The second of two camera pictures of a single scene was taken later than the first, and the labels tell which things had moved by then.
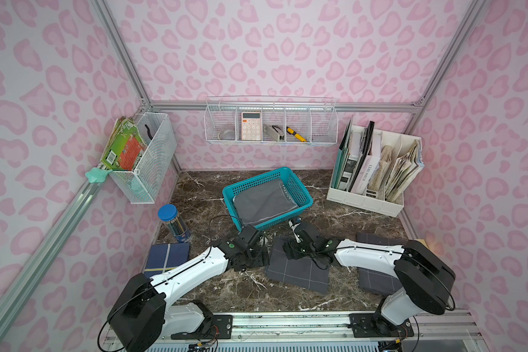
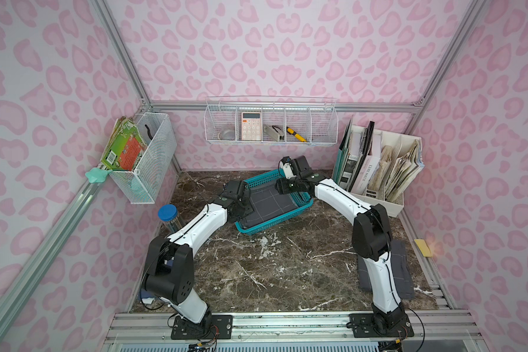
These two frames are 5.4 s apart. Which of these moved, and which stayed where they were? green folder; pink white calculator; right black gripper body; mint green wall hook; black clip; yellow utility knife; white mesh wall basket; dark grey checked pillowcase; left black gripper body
Moved: left black gripper body; dark grey checked pillowcase; right black gripper body
Stayed: green folder; white mesh wall basket; yellow utility knife; black clip; pink white calculator; mint green wall hook
